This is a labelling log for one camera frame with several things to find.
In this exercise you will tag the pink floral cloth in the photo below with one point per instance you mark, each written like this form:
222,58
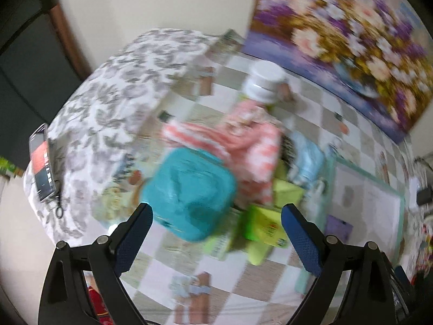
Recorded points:
243,115

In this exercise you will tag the floral painting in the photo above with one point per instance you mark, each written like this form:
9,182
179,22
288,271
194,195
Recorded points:
348,37

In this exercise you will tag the pink fluffy towel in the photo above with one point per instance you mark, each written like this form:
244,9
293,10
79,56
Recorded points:
257,155

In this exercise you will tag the black and white leopard cloth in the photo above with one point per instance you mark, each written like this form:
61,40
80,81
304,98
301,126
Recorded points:
287,147

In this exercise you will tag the white jar with green label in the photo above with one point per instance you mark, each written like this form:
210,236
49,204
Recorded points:
264,81

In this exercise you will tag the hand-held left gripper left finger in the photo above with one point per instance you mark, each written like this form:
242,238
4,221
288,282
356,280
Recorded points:
133,235

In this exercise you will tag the teal plastic container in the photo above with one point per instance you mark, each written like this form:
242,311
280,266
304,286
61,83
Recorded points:
189,193

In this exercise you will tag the lime green cloth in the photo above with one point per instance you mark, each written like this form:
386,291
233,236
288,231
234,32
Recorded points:
286,191

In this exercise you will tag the purple pad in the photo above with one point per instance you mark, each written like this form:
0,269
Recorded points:
335,232

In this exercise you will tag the smartphone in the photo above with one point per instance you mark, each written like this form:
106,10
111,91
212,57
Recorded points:
42,162

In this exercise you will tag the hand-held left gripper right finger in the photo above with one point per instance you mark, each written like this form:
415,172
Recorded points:
301,240

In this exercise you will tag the light blue cloth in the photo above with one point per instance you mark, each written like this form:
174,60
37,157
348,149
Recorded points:
306,164

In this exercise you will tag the brown wooden door frame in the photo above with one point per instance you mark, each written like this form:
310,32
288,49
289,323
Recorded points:
69,35

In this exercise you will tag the white box with teal rim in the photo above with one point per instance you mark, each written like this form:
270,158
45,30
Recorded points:
365,203

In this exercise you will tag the green packet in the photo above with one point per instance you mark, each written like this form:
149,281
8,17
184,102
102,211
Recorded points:
267,225

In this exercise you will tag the grey leaf patterned cloth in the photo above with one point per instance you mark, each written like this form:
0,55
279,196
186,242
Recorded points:
111,91

